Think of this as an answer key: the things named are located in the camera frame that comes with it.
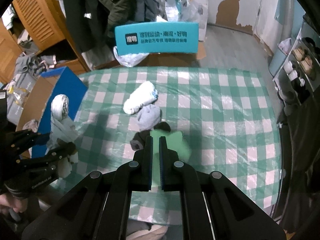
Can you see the white shoe rack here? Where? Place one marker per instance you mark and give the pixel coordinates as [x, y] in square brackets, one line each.
[298, 76]

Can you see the green checkered tablecloth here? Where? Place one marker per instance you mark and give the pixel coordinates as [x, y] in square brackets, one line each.
[225, 116]

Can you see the plastic bottle yellow cap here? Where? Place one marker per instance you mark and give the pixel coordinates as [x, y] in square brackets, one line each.
[19, 95]

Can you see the light green cloth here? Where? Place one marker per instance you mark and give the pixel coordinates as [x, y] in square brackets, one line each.
[175, 142]

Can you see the white rolled sock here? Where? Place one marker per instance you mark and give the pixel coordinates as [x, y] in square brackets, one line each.
[144, 95]

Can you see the white knotted plastic bag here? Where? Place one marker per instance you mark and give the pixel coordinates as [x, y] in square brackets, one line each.
[62, 132]

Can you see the dark grey sock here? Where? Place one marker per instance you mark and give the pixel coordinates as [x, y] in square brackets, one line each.
[139, 140]

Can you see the grey tote bag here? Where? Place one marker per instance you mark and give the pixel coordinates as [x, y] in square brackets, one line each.
[24, 80]

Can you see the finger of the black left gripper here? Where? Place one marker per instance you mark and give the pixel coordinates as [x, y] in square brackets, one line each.
[25, 139]
[50, 154]

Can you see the wooden louvered cabinet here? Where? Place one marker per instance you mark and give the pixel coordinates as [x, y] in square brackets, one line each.
[46, 24]

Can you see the dark hanging jacket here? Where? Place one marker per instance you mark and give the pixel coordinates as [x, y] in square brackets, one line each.
[92, 23]

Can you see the teal printed box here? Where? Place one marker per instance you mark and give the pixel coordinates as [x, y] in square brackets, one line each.
[157, 37]

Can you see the beige grey towel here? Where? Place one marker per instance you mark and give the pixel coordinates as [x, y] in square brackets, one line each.
[32, 125]

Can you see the grey rolled sock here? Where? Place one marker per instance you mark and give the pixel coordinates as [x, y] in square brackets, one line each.
[148, 117]

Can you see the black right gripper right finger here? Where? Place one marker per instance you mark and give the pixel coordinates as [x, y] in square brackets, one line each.
[212, 206]

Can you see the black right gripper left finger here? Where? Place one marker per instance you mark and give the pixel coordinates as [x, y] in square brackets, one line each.
[98, 206]

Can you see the blue cardboard box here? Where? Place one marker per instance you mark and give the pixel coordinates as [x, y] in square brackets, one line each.
[47, 87]

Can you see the left hand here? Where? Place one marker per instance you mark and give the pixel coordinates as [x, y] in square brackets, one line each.
[8, 201]

